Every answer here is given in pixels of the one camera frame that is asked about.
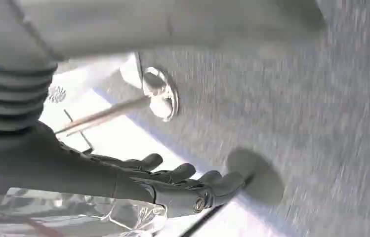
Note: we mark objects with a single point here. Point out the white board with grey logo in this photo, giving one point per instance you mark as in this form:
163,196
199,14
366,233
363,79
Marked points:
122,144

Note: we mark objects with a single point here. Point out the dark round stand base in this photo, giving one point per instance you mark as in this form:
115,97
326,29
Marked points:
263,183

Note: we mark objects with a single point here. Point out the black stand rod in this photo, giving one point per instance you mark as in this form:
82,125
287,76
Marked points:
204,219

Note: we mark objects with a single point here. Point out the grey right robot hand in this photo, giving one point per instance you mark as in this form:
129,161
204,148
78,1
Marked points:
73,173

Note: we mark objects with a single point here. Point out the round silver table foot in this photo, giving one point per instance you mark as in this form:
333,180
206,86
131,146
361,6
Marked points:
162,104

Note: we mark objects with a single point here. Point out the ribbed grey right robot arm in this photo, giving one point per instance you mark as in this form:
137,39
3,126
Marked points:
8,98

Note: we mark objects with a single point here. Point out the clear crinkled plastic bag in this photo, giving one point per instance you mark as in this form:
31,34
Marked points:
73,216

